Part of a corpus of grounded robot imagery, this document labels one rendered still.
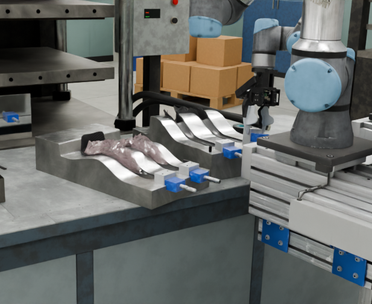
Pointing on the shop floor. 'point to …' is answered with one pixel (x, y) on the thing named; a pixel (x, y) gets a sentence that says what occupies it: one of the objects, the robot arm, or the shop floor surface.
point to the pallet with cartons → (204, 71)
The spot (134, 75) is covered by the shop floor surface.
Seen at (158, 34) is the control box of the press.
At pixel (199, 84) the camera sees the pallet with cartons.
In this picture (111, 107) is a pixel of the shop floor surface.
